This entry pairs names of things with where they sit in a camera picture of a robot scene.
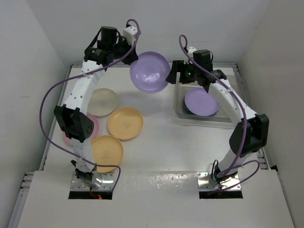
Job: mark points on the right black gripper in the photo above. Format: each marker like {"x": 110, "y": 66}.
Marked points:
{"x": 176, "y": 67}

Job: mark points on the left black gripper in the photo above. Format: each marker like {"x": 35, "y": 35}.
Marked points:
{"x": 131, "y": 57}

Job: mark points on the purple plate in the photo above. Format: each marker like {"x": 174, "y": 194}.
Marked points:
{"x": 201, "y": 103}
{"x": 148, "y": 74}

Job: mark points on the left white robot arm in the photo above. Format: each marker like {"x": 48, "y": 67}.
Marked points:
{"x": 72, "y": 114}

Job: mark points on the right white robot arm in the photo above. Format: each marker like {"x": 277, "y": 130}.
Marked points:
{"x": 215, "y": 92}

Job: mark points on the clear plastic bin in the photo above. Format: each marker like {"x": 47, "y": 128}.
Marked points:
{"x": 220, "y": 118}

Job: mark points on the cream plate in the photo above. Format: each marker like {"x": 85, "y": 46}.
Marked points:
{"x": 103, "y": 102}

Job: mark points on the far yellow plate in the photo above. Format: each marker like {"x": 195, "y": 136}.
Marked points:
{"x": 125, "y": 123}

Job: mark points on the yellow plate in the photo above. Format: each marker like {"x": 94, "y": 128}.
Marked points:
{"x": 125, "y": 123}
{"x": 107, "y": 150}

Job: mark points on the pink plate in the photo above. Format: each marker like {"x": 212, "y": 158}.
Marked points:
{"x": 94, "y": 132}

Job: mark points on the near yellow plate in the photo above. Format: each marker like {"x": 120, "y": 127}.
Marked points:
{"x": 107, "y": 150}

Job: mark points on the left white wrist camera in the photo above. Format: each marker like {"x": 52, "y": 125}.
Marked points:
{"x": 129, "y": 33}

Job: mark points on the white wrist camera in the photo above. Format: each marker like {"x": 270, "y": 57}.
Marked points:
{"x": 190, "y": 51}
{"x": 129, "y": 33}

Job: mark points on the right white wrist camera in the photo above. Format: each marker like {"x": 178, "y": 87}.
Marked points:
{"x": 190, "y": 51}

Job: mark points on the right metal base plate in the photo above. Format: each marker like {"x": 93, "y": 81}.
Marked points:
{"x": 230, "y": 183}

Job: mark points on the metal base plate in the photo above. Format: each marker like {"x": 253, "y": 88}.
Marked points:
{"x": 230, "y": 183}
{"x": 93, "y": 181}

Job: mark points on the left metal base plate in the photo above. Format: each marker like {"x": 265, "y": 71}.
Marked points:
{"x": 93, "y": 181}

